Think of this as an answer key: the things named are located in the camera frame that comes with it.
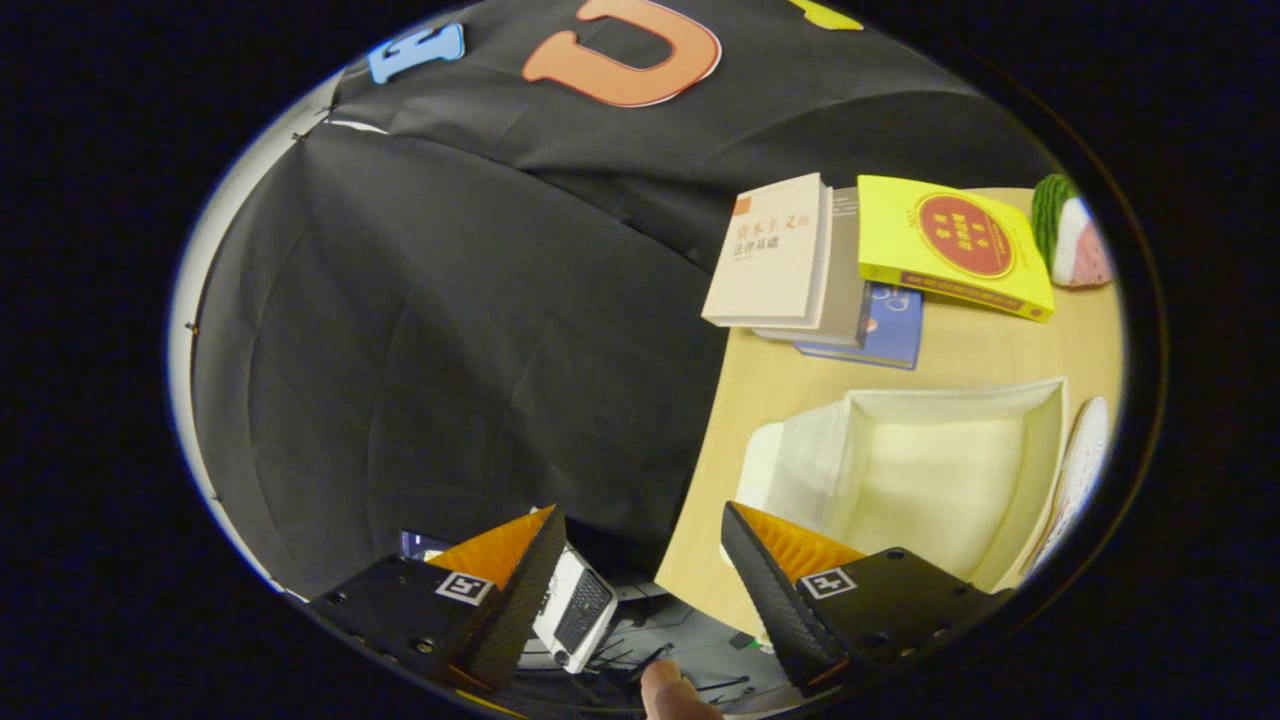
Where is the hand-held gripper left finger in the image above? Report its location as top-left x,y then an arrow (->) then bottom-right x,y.
308,505 -> 568,694

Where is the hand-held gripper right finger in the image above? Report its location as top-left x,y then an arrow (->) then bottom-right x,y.
720,501 -> 1013,691

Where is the cream fabric storage box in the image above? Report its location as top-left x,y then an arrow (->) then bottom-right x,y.
720,377 -> 1071,593

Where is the white striped sneaker shoe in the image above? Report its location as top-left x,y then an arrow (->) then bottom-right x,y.
1030,397 -> 1111,571

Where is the white device with dark keys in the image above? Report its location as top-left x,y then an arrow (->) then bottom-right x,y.
532,545 -> 619,674

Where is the blue book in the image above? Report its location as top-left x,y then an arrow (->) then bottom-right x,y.
795,282 -> 926,371

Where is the grey book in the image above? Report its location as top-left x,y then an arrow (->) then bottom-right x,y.
752,187 -> 873,349

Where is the beige book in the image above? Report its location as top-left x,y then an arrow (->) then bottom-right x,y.
701,172 -> 834,330

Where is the yellow book with red circle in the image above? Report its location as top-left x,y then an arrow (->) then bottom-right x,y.
857,175 -> 1056,323

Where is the watermelon slice plush toy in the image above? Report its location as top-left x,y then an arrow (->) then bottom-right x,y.
1030,173 -> 1114,291

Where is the tangle of black cables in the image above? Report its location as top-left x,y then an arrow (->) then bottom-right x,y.
590,640 -> 766,701

